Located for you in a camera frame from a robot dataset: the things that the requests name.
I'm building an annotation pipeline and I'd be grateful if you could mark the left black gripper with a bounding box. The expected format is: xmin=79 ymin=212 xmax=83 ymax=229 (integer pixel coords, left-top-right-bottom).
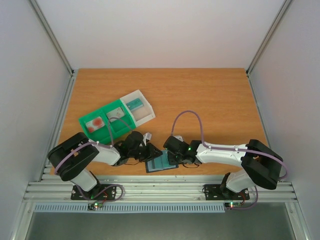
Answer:
xmin=129 ymin=143 xmax=163 ymax=163

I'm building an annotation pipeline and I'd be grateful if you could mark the blue card holder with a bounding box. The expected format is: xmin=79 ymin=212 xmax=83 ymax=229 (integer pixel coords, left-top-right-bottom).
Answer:
xmin=145 ymin=150 xmax=179 ymax=173

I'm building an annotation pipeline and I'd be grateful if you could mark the teal credit card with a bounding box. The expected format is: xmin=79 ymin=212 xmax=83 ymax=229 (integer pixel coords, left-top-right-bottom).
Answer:
xmin=146 ymin=157 xmax=170 ymax=173

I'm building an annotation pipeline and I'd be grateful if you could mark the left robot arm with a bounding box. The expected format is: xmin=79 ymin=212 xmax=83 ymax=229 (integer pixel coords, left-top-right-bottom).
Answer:
xmin=47 ymin=131 xmax=163 ymax=199

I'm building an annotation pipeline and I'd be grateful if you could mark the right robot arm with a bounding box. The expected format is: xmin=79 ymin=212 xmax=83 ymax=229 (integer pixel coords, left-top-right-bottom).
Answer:
xmin=163 ymin=136 xmax=283 ymax=200

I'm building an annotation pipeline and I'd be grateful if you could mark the grey floral card stack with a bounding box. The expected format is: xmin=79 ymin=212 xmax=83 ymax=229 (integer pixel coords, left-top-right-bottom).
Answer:
xmin=106 ymin=107 xmax=125 ymax=123

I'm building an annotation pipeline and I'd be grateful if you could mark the teal VIP card stack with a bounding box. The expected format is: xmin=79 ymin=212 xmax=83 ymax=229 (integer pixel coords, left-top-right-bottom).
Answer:
xmin=126 ymin=98 xmax=144 ymax=112

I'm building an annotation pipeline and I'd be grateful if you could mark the red dotted card stack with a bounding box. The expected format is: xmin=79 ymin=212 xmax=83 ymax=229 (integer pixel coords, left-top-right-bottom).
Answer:
xmin=85 ymin=116 xmax=105 ymax=133

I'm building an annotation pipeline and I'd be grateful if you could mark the white plastic bin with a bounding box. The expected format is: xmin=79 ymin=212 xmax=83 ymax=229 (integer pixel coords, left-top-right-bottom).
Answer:
xmin=120 ymin=90 xmax=156 ymax=127

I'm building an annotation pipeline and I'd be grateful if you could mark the green plastic bin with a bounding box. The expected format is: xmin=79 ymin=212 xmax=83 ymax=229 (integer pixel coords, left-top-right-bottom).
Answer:
xmin=78 ymin=99 xmax=136 ymax=144

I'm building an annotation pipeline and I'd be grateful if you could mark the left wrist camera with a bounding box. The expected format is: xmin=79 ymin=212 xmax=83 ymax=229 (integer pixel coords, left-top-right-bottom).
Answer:
xmin=143 ymin=132 xmax=152 ymax=145

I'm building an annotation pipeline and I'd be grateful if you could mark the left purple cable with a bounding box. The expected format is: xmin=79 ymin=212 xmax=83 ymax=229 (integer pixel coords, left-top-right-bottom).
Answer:
xmin=53 ymin=116 xmax=133 ymax=176

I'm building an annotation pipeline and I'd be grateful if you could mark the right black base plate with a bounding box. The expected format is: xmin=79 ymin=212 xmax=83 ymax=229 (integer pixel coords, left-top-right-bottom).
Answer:
xmin=202 ymin=184 xmax=250 ymax=201

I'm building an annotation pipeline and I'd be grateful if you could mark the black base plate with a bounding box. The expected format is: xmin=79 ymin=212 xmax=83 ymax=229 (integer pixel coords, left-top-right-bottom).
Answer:
xmin=70 ymin=184 xmax=117 ymax=201
xmin=202 ymin=184 xmax=250 ymax=201

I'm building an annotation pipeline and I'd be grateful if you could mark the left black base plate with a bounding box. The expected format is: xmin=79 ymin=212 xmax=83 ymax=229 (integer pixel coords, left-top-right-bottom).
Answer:
xmin=70 ymin=184 xmax=117 ymax=201

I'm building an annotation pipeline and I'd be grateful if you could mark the aluminium frame rail front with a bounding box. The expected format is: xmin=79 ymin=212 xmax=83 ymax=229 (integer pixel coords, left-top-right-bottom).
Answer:
xmin=23 ymin=174 xmax=298 ymax=203

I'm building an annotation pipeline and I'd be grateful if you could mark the grey slotted cable duct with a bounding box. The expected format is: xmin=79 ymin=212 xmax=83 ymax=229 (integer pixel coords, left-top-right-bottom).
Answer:
xmin=34 ymin=202 xmax=225 ymax=214

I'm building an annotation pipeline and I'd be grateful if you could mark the left frame post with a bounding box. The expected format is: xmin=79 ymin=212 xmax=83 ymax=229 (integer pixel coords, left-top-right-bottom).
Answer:
xmin=29 ymin=0 xmax=75 ymax=76

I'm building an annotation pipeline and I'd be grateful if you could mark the frame post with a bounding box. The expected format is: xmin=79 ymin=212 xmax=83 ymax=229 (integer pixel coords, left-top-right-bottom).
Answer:
xmin=29 ymin=0 xmax=75 ymax=76
xmin=246 ymin=0 xmax=294 ymax=78

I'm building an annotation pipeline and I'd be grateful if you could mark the right frame post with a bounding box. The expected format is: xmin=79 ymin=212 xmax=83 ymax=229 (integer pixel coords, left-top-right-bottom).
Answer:
xmin=246 ymin=0 xmax=294 ymax=78

